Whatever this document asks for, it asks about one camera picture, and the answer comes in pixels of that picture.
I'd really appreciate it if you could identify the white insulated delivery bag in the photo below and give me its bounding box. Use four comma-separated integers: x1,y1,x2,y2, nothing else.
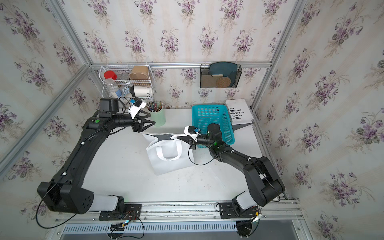
143,134,195,176

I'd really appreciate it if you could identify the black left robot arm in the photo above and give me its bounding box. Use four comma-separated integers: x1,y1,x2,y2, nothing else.
37,97,155,214

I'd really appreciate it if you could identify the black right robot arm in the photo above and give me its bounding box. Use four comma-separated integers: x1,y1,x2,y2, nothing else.
176,124,286,212

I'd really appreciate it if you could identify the green pencil cup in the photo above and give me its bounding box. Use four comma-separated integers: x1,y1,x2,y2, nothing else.
147,101,166,127

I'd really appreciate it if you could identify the teal plastic basket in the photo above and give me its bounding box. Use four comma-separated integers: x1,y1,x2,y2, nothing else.
192,105,235,145

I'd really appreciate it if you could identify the white paper cup black lid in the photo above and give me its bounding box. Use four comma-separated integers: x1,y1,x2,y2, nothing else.
130,85,153,98

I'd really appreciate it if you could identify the white book black lettering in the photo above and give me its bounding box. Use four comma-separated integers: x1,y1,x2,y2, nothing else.
225,99,254,125

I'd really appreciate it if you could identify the clear glass jar blue label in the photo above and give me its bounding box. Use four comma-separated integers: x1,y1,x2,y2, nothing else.
105,79,122,98

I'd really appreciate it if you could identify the red lid jar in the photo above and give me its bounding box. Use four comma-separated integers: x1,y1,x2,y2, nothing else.
104,71,118,81

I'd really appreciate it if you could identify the round woven rattan coaster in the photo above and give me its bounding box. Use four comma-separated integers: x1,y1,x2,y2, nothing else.
216,77,232,88

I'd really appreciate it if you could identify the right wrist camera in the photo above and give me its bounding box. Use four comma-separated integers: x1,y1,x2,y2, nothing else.
184,126,201,141

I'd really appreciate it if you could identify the white wire wall basket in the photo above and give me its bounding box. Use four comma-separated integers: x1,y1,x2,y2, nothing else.
98,65,155,101

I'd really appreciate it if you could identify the black mesh wall organizer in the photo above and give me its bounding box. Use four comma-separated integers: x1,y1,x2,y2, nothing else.
200,62,243,89

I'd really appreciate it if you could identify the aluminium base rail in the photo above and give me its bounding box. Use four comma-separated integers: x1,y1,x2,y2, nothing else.
55,199,302,224

